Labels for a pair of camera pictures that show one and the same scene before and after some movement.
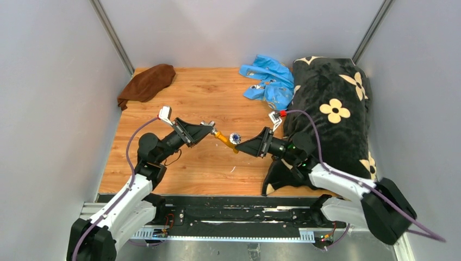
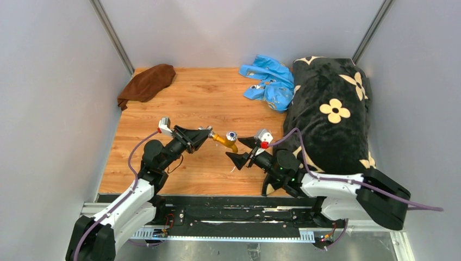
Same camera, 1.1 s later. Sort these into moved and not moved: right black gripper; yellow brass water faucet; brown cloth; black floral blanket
Moved: right black gripper
Not moved: brown cloth; yellow brass water faucet; black floral blanket
